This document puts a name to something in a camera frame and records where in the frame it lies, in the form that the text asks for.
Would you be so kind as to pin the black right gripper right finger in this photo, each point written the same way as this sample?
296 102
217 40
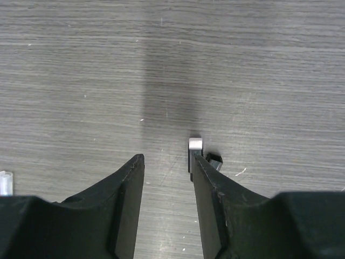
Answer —
217 199

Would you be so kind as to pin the black pen cap white end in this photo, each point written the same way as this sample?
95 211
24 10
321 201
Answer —
195 147

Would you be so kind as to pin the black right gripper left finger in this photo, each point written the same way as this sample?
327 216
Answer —
102 220

